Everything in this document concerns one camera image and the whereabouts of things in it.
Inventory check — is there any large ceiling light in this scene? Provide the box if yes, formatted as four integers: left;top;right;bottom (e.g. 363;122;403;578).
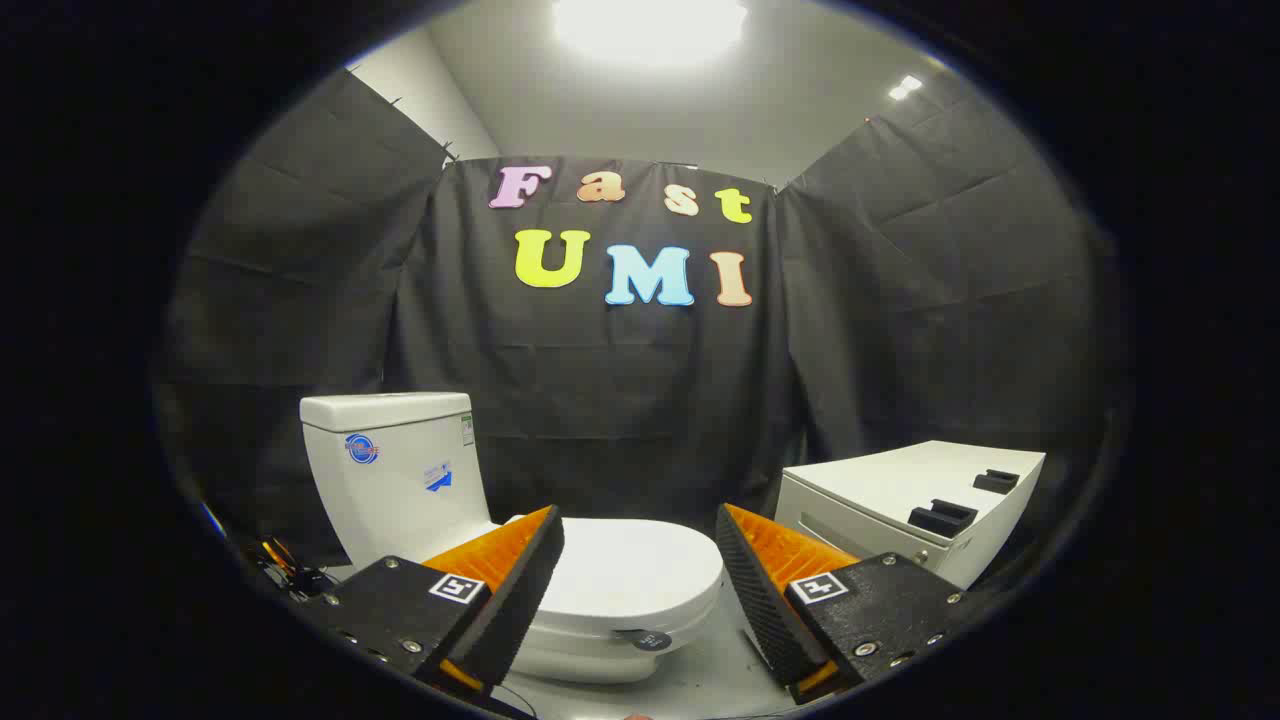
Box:
550;0;749;66

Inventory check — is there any white drawer cabinet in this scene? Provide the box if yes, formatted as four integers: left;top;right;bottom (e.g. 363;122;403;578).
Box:
775;440;1047;591

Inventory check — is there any black backdrop cloth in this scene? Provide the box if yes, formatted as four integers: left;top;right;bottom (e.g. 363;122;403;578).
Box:
165;70;1111;571

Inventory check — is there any white toilet lid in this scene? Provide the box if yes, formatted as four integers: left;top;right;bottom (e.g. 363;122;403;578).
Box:
505;515;724;636

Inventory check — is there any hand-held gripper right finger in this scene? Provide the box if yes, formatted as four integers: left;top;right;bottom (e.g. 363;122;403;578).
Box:
715;503;986;706

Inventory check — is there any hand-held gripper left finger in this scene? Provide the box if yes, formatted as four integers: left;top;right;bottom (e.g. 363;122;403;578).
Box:
300;505;566;701

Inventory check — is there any white ceramic toilet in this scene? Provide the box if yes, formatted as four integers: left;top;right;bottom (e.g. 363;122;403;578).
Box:
300;392;724;686

